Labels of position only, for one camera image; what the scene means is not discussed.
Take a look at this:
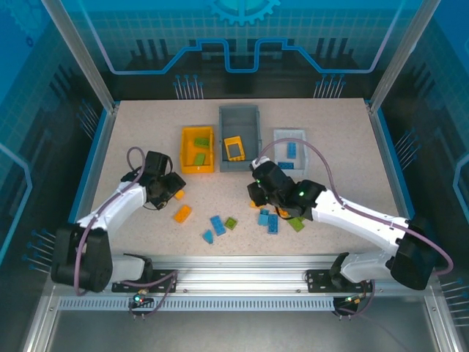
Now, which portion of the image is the white translucent plastic bin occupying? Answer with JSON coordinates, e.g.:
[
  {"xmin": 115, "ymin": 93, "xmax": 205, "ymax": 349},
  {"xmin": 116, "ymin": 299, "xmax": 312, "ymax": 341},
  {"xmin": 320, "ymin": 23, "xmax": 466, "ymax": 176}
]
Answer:
[{"xmin": 273, "ymin": 127, "xmax": 309, "ymax": 177}]

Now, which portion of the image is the yellow-orange lego window frame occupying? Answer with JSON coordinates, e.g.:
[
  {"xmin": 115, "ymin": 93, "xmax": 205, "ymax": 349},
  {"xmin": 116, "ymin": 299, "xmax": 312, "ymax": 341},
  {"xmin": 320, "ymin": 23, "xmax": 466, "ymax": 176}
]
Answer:
[{"xmin": 223, "ymin": 135, "xmax": 247, "ymax": 162}]

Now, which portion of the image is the orange plastic bin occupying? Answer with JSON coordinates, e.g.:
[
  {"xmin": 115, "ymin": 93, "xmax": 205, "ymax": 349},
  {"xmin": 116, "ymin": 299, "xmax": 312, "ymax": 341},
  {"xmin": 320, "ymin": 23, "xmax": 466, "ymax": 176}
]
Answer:
[{"xmin": 180, "ymin": 125, "xmax": 216, "ymax": 175}]

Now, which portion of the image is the gray plastic bin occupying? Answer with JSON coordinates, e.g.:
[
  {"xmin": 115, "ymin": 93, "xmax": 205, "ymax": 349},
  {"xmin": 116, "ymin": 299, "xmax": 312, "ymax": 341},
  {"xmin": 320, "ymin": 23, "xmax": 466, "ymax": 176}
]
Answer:
[{"xmin": 218, "ymin": 104, "xmax": 262, "ymax": 173}]

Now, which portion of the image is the blue table edge strip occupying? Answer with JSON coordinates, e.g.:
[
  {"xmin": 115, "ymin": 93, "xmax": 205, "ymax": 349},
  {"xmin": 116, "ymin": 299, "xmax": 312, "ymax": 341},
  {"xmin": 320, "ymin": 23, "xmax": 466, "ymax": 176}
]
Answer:
[
  {"xmin": 54, "ymin": 106, "xmax": 119, "ymax": 267},
  {"xmin": 369, "ymin": 109, "xmax": 433, "ymax": 267}
]

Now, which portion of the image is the small status light board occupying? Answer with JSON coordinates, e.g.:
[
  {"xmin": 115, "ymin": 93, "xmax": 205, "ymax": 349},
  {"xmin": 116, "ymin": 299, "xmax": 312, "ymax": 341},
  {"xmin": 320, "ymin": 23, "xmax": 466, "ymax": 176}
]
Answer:
[
  {"xmin": 130, "ymin": 289, "xmax": 153, "ymax": 309},
  {"xmin": 335, "ymin": 295, "xmax": 367, "ymax": 311}
]

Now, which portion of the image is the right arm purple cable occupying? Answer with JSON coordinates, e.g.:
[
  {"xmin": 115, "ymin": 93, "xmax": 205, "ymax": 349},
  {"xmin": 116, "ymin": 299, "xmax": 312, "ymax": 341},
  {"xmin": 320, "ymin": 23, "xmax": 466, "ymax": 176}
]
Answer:
[{"xmin": 256, "ymin": 139, "xmax": 455, "ymax": 320}]

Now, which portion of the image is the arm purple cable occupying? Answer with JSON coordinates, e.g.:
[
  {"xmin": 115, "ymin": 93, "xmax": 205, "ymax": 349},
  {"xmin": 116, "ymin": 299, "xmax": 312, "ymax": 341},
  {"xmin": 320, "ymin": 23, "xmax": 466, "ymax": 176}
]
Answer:
[
  {"xmin": 256, "ymin": 139, "xmax": 455, "ymax": 320},
  {"xmin": 74, "ymin": 146, "xmax": 180, "ymax": 320}
]

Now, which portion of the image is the aluminium mounting rail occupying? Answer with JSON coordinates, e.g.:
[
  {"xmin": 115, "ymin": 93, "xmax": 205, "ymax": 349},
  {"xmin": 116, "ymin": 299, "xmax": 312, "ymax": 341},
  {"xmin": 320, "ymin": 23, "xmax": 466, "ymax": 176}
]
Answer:
[{"xmin": 43, "ymin": 254, "xmax": 440, "ymax": 298}]

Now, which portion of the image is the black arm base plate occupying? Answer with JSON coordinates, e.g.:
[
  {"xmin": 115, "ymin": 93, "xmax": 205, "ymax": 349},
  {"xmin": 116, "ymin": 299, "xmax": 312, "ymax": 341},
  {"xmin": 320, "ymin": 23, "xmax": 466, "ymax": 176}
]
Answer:
[
  {"xmin": 306, "ymin": 269, "xmax": 374, "ymax": 293},
  {"xmin": 111, "ymin": 269, "xmax": 180, "ymax": 293}
]

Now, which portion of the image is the slotted metal cable duct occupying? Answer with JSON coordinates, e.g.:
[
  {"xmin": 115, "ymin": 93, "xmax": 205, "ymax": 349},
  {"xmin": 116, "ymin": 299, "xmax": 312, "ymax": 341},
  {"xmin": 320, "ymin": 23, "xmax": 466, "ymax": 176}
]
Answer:
[{"xmin": 58, "ymin": 297, "xmax": 336, "ymax": 312}]

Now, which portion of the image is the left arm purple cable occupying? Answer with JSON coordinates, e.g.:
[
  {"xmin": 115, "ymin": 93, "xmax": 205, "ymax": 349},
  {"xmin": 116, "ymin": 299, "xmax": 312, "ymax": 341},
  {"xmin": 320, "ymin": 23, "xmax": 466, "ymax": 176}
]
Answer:
[{"xmin": 74, "ymin": 146, "xmax": 180, "ymax": 320}]

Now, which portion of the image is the metal base plate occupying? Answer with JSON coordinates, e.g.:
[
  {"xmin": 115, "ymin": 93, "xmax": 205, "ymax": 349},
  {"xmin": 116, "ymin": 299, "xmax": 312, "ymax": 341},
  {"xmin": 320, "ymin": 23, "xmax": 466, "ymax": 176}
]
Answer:
[{"xmin": 47, "ymin": 311, "xmax": 437, "ymax": 352}]

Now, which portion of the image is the aluminium frame post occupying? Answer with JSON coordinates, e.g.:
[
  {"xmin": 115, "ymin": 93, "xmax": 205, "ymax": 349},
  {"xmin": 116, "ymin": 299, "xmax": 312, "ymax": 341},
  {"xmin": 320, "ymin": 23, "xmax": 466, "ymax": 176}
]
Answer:
[
  {"xmin": 42, "ymin": 0, "xmax": 120, "ymax": 113},
  {"xmin": 368, "ymin": 0, "xmax": 443, "ymax": 113}
]

